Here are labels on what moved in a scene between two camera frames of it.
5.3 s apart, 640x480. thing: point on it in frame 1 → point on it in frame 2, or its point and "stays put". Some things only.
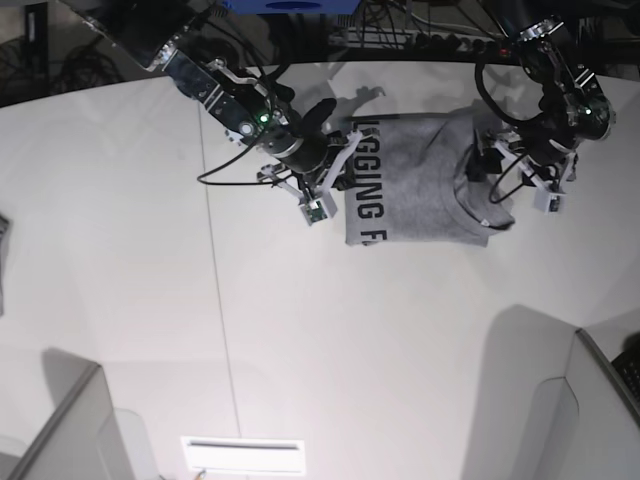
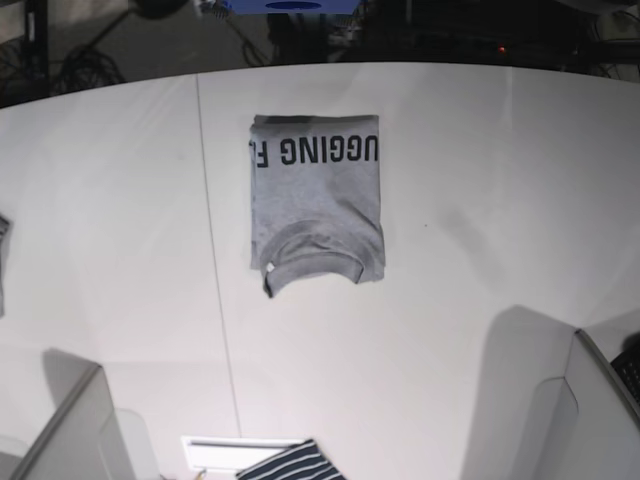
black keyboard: [627, 365] stays put
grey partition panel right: [584, 425] stays put
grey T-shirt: [409, 184] → [315, 194]
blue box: [292, 7] stays put
